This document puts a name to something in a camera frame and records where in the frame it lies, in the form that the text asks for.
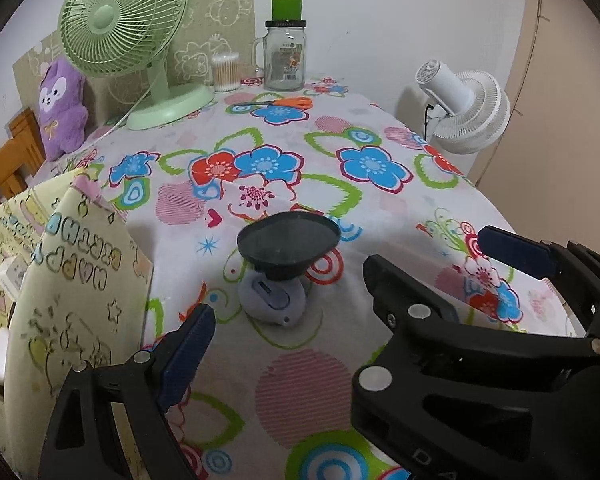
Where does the grey purple earbud case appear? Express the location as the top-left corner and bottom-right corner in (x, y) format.
(238, 271), (306, 327)

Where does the cream bear compact mirror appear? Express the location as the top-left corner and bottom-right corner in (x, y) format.
(0, 327), (9, 386)

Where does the white square charger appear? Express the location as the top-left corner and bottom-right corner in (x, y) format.
(0, 256), (28, 301)

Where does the beige door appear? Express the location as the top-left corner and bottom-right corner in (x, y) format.
(469, 0), (600, 253)

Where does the yellow fabric storage box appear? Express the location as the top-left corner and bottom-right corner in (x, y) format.
(0, 170), (152, 479)

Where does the white standing fan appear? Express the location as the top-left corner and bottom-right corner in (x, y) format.
(415, 58), (512, 155)

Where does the floral tablecloth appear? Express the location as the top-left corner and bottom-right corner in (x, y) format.
(38, 78), (574, 479)

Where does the wooden chair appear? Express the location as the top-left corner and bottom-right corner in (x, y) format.
(0, 108), (45, 205)

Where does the purple plush toy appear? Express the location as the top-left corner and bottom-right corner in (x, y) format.
(38, 56), (88, 162)

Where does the cotton swab container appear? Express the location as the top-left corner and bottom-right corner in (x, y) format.
(211, 52), (240, 92)

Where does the glass jar green lid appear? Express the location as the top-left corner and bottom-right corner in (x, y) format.
(252, 0), (306, 92)

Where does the beige patterned board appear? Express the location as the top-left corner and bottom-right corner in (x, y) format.
(12, 0), (256, 127)

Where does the green desk fan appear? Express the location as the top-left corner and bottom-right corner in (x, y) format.
(58, 0), (213, 131)

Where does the white fan power cord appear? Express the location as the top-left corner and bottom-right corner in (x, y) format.
(78, 86), (164, 154)

